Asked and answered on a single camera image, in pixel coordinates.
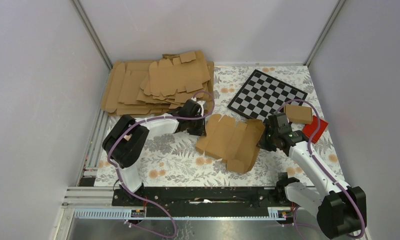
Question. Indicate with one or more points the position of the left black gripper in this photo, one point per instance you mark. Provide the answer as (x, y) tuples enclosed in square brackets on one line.
[(201, 131)]

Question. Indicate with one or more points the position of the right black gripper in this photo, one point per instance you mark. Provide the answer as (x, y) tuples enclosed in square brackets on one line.
[(262, 144)]

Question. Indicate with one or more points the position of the brown cardboard box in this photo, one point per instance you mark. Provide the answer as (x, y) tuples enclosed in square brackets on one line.
[(234, 142)]

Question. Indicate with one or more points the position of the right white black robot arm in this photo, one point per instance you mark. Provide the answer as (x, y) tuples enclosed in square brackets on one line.
[(338, 208)]

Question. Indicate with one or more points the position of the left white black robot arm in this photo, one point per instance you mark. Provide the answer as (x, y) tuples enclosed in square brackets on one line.
[(125, 142)]

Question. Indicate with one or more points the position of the folded small cardboard box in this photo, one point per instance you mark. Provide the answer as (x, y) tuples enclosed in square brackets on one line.
[(298, 114)]

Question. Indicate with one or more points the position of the red box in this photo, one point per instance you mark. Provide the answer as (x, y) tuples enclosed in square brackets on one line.
[(318, 125)]

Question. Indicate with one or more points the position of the floral table mat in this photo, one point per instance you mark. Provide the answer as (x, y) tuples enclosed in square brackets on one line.
[(171, 160)]

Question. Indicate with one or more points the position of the black white checkerboard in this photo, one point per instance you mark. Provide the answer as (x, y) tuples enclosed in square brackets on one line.
[(262, 95)]

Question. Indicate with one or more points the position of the stack of cardboard blanks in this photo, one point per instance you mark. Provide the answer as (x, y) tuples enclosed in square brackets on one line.
[(144, 87)]

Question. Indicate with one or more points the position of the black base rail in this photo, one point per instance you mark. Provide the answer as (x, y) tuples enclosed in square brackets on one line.
[(165, 198)]

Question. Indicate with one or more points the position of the perforated metal cable tray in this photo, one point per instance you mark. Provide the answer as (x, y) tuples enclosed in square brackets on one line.
[(199, 212)]

